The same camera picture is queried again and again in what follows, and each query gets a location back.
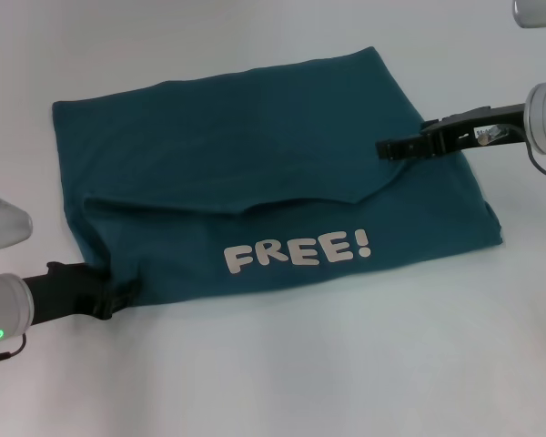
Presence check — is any teal blue shirt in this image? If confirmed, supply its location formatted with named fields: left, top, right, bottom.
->
left=51, top=45, right=504, bottom=316

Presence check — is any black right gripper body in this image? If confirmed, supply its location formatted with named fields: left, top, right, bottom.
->
left=419, top=102, right=529, bottom=156

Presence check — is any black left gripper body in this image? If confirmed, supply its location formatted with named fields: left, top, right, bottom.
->
left=21, top=260, right=116, bottom=328

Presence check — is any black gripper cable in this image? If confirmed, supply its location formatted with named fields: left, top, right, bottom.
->
left=525, top=144, right=546, bottom=182
left=0, top=333, right=28, bottom=366

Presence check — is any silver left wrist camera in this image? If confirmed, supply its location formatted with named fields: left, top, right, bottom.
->
left=0, top=188, right=35, bottom=263

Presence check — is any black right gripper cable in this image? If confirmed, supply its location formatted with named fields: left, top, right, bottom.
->
left=525, top=144, right=546, bottom=182

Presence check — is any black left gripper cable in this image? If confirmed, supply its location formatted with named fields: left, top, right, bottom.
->
left=0, top=333, right=28, bottom=366

